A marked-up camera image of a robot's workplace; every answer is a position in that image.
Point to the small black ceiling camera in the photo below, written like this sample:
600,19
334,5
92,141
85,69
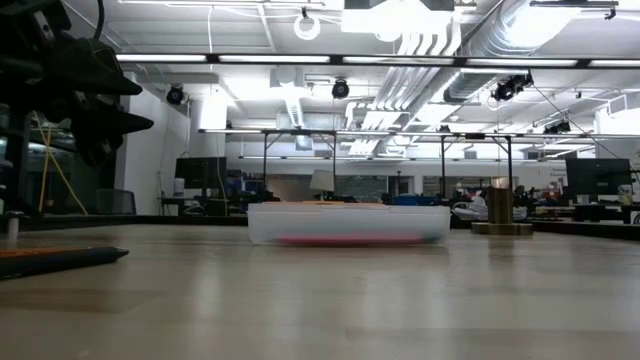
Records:
557,127

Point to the clear plastic supply box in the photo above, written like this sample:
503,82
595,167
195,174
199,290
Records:
350,220

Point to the brass cylinder on round base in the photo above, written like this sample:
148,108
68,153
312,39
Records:
500,205

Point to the black round ceiling speaker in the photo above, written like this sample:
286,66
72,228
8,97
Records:
340,89
175,95

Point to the white lampshade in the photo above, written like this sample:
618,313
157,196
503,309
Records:
322,180

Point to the black aluminium table frame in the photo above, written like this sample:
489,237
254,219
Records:
150,220

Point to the blue storage bin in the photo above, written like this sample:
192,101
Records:
412,199

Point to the black ceiling camera cluster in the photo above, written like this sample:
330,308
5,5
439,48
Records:
512,85

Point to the dark office chair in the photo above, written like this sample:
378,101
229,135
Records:
115,200

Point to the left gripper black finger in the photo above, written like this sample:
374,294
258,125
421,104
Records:
115,122
120,85

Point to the white cup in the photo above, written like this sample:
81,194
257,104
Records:
179,187

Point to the black overhead beam with lights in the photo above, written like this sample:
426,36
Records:
280,59

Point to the white short post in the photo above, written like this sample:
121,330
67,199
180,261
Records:
13,222

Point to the black background rig frame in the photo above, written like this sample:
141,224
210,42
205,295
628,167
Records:
300,131

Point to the black pen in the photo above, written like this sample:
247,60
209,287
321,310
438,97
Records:
60,264

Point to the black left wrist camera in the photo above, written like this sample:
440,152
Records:
85,52

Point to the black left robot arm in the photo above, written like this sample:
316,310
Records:
20,30

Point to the person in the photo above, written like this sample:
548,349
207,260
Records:
477,199

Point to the orange pencil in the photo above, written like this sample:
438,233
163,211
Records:
35,251

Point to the black computer monitor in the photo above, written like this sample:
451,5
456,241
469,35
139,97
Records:
200,172
597,176

